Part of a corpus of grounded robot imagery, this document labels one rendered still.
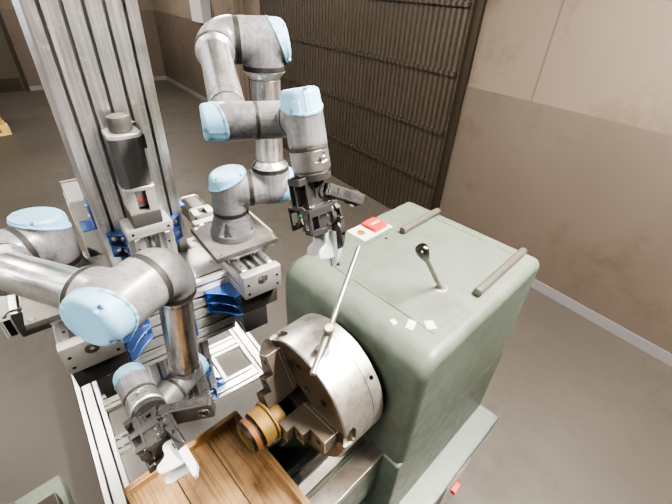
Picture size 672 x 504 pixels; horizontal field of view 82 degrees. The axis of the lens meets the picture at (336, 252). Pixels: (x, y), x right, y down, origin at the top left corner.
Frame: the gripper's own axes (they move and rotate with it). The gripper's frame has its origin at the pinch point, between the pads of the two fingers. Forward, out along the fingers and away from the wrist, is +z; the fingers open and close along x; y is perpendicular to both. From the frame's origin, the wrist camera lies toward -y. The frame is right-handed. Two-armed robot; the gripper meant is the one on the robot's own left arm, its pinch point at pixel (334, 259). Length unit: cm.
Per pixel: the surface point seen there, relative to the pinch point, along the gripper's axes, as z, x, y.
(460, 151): 27, -113, -239
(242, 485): 50, -10, 31
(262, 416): 27.3, -1.8, 24.7
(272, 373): 21.6, -5.0, 18.5
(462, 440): 89, 5, -42
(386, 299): 14.6, 3.5, -11.4
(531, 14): -60, -61, -238
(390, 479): 64, 8, -1
